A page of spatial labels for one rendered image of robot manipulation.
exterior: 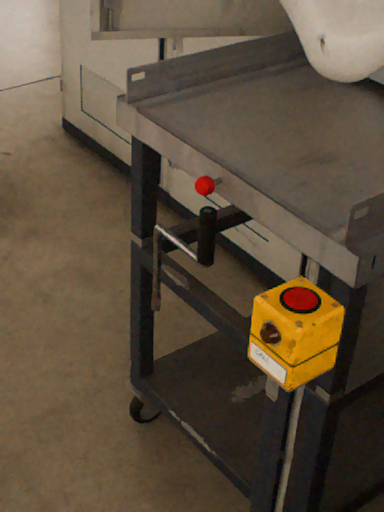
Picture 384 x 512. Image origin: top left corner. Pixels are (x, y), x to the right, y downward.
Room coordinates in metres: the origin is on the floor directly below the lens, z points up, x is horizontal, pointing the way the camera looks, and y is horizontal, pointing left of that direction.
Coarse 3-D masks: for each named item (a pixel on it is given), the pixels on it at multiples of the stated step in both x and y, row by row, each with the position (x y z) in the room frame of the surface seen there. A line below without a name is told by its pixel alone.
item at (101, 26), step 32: (96, 0) 1.76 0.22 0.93; (128, 0) 1.80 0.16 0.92; (160, 0) 1.82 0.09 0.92; (192, 0) 1.83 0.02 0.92; (224, 0) 1.85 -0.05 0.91; (256, 0) 1.86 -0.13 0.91; (96, 32) 1.76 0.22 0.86; (128, 32) 1.77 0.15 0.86; (160, 32) 1.79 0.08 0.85; (192, 32) 1.80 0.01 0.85; (224, 32) 1.82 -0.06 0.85; (256, 32) 1.84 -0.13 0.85
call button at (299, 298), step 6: (300, 288) 0.81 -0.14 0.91; (288, 294) 0.79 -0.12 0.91; (294, 294) 0.79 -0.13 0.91; (300, 294) 0.80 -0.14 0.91; (306, 294) 0.80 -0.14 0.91; (312, 294) 0.80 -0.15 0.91; (288, 300) 0.78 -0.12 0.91; (294, 300) 0.78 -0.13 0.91; (300, 300) 0.78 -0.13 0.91; (306, 300) 0.78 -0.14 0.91; (312, 300) 0.78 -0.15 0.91; (294, 306) 0.78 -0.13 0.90; (300, 306) 0.77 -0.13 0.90; (306, 306) 0.78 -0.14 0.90; (312, 306) 0.78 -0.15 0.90
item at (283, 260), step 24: (192, 48) 2.34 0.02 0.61; (168, 168) 2.45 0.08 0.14; (168, 192) 2.44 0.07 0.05; (192, 192) 2.31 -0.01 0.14; (192, 216) 2.33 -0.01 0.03; (216, 240) 2.23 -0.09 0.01; (240, 240) 2.12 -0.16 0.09; (264, 240) 2.05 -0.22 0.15; (264, 264) 2.04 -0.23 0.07; (288, 264) 1.96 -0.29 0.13; (312, 264) 1.92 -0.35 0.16
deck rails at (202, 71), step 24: (216, 48) 1.55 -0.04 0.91; (240, 48) 1.59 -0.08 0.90; (264, 48) 1.63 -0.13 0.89; (288, 48) 1.67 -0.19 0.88; (144, 72) 1.45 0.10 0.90; (168, 72) 1.48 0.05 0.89; (192, 72) 1.51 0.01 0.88; (216, 72) 1.55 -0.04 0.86; (240, 72) 1.59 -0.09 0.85; (264, 72) 1.60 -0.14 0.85; (144, 96) 1.44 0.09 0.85; (168, 96) 1.45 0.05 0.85; (360, 216) 1.01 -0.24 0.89; (336, 240) 1.00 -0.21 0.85; (360, 240) 1.00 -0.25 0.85
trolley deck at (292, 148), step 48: (192, 96) 1.47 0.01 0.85; (240, 96) 1.48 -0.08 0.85; (288, 96) 1.49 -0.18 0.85; (336, 96) 1.51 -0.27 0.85; (192, 144) 1.27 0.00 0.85; (240, 144) 1.28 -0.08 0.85; (288, 144) 1.29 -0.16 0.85; (336, 144) 1.30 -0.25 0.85; (240, 192) 1.17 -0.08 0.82; (288, 192) 1.13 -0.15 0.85; (336, 192) 1.14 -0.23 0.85; (288, 240) 1.07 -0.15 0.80
